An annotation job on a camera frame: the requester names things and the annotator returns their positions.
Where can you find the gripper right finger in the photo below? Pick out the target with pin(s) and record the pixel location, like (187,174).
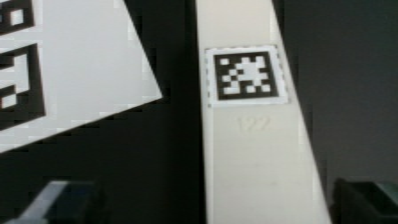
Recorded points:
(365,202)

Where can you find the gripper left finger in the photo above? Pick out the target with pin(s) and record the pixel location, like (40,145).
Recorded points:
(63,205)

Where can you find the white marker sheet with tags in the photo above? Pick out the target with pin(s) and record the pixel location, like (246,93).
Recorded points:
(75,72)

